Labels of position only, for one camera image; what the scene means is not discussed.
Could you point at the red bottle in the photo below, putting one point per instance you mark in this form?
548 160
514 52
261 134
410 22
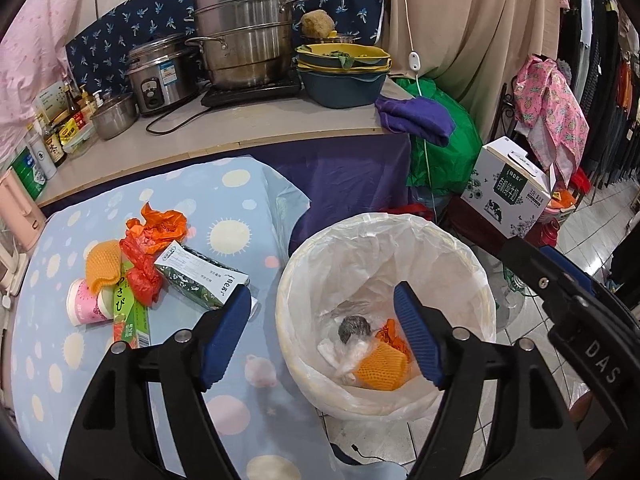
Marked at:
547 232

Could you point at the small steel pot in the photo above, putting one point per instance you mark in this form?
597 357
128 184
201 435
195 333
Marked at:
115 115

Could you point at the pink dotted cloth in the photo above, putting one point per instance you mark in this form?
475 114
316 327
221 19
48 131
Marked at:
30 50

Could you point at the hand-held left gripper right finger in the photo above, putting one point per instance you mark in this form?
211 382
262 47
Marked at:
417 335

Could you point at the yellow packet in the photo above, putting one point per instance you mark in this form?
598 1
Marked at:
70 132

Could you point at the beige curtain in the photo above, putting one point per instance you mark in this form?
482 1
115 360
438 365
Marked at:
475 25

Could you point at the stainless steel steamer pot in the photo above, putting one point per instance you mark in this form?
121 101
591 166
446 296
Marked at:
245 35

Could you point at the brown loofah sponge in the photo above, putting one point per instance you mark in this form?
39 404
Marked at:
316 24

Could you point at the white cardboard carry box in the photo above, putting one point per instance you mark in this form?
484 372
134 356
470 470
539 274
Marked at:
505 190

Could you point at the black induction cooktop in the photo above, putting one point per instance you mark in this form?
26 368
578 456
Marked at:
250 92

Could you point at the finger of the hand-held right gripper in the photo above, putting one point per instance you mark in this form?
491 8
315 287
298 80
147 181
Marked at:
540 280
585 280

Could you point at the blue dotted tablecloth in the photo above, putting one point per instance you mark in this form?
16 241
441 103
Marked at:
100 385

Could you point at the stainless steel rice cooker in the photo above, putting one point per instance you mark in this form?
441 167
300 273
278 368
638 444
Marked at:
157 77

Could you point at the dark soy sauce bottle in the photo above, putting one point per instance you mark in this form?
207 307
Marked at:
52 145

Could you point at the orange plastic bag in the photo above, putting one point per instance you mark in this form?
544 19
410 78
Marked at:
392 335
160 225

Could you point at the clear plastic food box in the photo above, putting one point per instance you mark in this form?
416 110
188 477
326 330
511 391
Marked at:
80 143

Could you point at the green plastic bag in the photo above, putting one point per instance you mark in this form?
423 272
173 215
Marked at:
445 155

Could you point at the steel wool scrubber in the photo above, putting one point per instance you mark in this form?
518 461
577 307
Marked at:
352 330

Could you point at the clear plastic bottle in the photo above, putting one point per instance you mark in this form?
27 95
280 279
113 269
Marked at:
512 290

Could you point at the yellow bowl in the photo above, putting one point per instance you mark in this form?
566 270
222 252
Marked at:
345 58

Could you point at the red plastic bag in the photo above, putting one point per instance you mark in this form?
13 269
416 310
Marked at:
142 270

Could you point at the yellow pump bottle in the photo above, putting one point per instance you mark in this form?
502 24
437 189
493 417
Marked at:
87 102

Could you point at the white bottle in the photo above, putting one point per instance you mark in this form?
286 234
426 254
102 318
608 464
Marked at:
39 152

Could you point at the dark purple table skirt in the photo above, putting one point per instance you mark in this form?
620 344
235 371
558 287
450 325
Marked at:
350 170

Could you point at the purple folded towel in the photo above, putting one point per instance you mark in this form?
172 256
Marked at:
415 117

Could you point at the white carton with green print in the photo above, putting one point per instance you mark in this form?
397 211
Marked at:
50 97

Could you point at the rack of hanging clothes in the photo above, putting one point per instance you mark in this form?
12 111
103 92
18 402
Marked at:
600 60

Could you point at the dark glass bottle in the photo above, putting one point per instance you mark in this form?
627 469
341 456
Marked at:
74 102

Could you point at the pink floral garment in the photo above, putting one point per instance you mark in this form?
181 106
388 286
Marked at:
550 105

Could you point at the green and yellow snack box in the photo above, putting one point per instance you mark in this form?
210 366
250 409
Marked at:
130 317

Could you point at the green canister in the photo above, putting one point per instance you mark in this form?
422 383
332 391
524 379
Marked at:
25 172

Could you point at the dark blue basin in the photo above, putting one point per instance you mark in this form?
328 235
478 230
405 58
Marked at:
342 87

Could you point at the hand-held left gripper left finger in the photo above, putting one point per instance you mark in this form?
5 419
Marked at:
227 332

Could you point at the green and white milk carton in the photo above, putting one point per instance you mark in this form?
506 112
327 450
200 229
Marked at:
200 280

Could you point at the white bin with plastic liner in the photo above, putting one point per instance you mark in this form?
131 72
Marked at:
350 270

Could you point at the navy patterned cloth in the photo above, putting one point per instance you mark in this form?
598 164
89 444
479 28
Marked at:
150 15

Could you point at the pink electric kettle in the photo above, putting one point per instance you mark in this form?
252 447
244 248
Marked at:
17 205

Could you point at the orange foam fruit net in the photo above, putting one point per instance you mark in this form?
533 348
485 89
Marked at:
102 265
380 370

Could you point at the pink paper cup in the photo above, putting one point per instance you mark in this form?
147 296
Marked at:
87 307

